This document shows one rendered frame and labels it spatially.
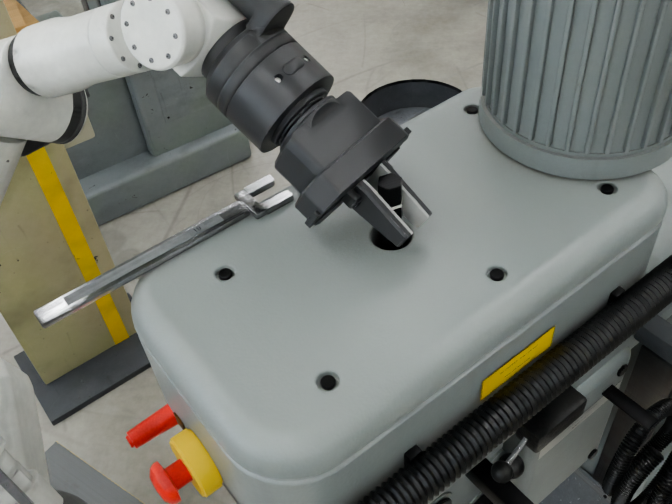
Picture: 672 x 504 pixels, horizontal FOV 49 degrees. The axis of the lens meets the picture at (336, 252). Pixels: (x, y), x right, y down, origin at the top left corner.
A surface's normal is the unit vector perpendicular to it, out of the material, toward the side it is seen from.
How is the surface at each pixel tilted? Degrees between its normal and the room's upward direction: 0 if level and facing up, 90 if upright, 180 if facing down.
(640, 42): 90
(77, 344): 90
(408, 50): 0
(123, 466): 0
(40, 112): 92
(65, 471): 0
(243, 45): 37
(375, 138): 30
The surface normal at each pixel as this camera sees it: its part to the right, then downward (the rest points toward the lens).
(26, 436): 0.99, -0.15
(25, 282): 0.61, 0.54
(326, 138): 0.33, -0.40
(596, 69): -0.27, 0.70
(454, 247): -0.07, -0.70
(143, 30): -0.46, 0.40
